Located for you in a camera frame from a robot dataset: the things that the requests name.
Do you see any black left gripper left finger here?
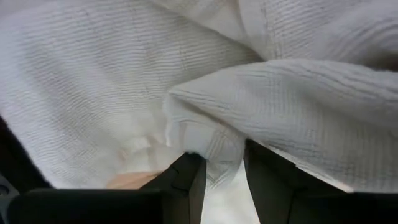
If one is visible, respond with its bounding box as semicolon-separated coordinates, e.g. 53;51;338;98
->
7;152;208;224

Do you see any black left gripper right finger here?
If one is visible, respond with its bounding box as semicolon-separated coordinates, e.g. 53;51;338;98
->
243;139;398;224

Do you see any white checked towel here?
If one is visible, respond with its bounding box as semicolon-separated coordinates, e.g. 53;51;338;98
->
0;0;398;224

